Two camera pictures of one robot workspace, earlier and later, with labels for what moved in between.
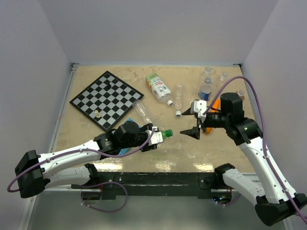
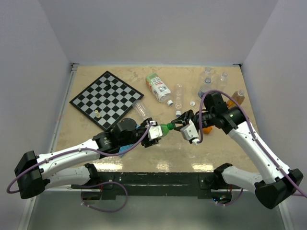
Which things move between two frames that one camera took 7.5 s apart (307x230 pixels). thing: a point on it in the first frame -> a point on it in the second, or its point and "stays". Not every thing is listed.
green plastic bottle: x=166 y=133 -> x=166 y=127
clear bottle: x=179 y=98 stays
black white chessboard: x=106 y=99 stays
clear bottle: x=144 y=114 stays
